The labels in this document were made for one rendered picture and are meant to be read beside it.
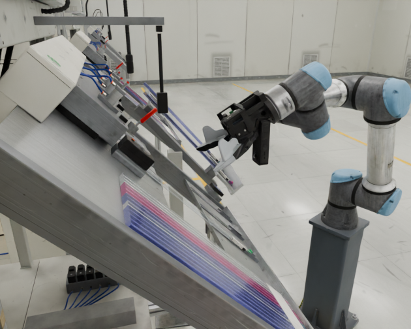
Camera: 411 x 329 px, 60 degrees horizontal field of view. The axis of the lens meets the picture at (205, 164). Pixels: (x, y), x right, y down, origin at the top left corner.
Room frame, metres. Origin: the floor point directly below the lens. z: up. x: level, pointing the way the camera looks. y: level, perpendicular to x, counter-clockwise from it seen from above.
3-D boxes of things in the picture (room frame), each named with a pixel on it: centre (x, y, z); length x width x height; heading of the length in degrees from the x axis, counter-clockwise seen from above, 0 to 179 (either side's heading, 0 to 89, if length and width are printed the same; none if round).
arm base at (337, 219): (1.33, -0.57, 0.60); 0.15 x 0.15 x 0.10
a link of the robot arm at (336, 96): (1.13, -0.35, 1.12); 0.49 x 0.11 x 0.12; 131
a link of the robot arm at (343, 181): (1.33, -0.58, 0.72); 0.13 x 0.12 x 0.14; 41
